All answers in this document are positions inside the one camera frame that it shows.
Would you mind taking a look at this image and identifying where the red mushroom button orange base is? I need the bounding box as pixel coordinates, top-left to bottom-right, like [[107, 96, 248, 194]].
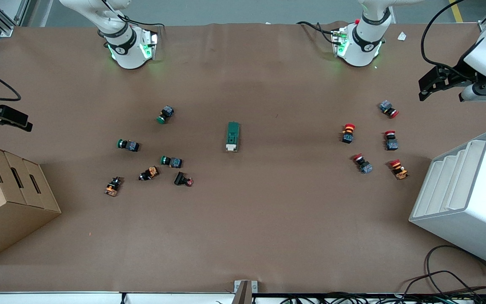
[[389, 159, 409, 180], [341, 123, 356, 144]]

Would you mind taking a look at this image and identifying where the green load switch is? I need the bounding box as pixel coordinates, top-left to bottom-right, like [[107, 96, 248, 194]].
[[225, 121, 241, 153]]

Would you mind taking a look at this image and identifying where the black looped floor cable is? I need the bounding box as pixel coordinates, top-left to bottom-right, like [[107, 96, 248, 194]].
[[424, 245, 486, 296]]

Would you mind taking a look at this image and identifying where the white slotted storage bin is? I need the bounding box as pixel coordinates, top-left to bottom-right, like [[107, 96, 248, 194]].
[[409, 130, 486, 271]]

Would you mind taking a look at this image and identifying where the black cable with metal connector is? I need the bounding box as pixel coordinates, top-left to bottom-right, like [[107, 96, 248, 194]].
[[296, 20, 347, 43]]

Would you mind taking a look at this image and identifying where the black push button orange base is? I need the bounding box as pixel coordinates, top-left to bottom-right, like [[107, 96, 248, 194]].
[[139, 166, 159, 181], [104, 176, 123, 197]]

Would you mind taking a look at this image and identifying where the white table edge rail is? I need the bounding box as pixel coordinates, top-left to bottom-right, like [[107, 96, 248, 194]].
[[0, 291, 235, 304]]

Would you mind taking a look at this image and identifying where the black arched floor cable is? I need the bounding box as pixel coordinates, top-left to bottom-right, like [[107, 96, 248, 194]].
[[397, 270, 486, 296]]

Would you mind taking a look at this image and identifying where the brown cardboard box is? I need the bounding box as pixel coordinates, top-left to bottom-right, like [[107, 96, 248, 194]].
[[0, 141, 62, 266]]

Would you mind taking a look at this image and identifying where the black right base cable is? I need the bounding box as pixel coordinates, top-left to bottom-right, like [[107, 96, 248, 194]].
[[100, 0, 165, 28]]

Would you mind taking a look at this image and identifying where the grey metal table bracket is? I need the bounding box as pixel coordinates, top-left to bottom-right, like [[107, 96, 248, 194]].
[[234, 280, 258, 304]]

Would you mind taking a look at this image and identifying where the green push button grey base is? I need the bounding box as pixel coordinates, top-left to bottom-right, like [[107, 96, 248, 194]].
[[117, 139, 140, 152], [157, 105, 175, 125], [160, 155, 183, 168]]

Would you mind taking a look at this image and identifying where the black push button red base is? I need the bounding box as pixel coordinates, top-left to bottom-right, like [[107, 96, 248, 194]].
[[174, 171, 194, 187]]

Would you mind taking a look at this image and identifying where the black cable bundle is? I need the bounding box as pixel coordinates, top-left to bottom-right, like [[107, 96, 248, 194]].
[[251, 291, 486, 304]]

